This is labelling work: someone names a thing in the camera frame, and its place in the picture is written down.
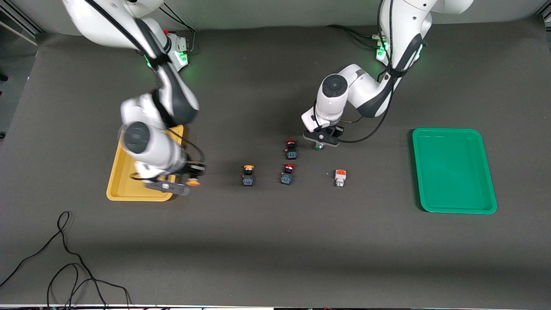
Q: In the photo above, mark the dark gray table mat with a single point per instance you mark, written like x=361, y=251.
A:
x=275, y=237

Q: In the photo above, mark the yellow button black base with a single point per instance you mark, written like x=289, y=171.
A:
x=193, y=182
x=248, y=178

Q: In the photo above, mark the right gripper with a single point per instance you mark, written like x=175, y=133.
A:
x=194, y=168

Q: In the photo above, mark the yellow plastic tray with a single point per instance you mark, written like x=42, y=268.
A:
x=125, y=189

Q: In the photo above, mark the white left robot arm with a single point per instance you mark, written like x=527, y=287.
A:
x=404, y=26

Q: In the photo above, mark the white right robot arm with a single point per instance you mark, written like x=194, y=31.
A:
x=172, y=94

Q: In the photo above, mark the red button black base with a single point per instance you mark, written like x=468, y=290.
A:
x=287, y=177
x=291, y=153

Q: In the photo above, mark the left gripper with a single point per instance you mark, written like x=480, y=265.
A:
x=337, y=130

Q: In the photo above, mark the white button with green block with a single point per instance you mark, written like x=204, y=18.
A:
x=319, y=147

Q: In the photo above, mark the white button with orange block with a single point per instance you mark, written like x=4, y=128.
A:
x=340, y=174

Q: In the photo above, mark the metal frame rail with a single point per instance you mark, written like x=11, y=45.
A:
x=30, y=23

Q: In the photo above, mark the green plastic tray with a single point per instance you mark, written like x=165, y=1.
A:
x=452, y=172

